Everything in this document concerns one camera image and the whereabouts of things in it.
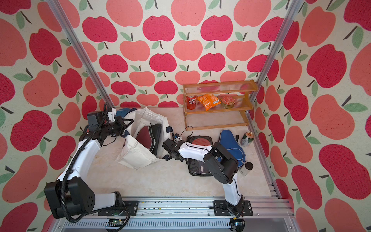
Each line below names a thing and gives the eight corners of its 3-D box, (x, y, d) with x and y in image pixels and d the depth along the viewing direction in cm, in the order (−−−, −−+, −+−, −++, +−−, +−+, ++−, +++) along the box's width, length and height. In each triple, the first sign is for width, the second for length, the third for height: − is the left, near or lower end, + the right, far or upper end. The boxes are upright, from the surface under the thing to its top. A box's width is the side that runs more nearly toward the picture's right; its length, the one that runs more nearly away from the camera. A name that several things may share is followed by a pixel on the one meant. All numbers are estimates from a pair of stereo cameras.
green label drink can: (241, 147, 98) (246, 139, 91) (239, 139, 102) (244, 131, 94) (250, 147, 98) (255, 139, 91) (247, 139, 102) (253, 131, 94)
